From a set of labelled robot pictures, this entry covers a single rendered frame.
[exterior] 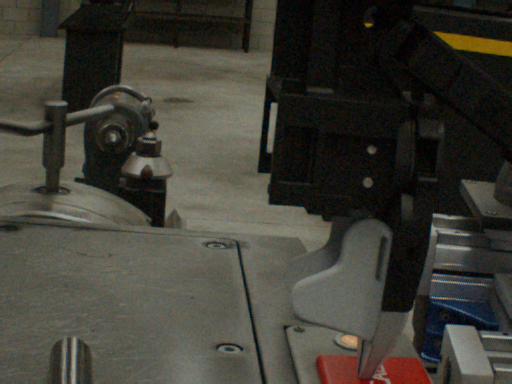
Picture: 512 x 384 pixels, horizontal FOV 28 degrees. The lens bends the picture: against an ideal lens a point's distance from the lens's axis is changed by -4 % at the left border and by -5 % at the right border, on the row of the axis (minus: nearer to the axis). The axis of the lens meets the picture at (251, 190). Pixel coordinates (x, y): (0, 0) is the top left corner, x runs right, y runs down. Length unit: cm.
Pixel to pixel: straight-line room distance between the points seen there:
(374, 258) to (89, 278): 24
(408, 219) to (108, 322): 21
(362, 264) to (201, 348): 12
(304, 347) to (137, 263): 17
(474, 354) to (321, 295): 51
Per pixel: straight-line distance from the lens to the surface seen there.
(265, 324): 64
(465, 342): 105
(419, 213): 49
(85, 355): 52
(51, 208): 93
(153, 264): 73
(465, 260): 145
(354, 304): 52
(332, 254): 55
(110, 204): 99
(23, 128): 93
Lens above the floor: 148
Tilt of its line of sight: 13 degrees down
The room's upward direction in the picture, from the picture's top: 5 degrees clockwise
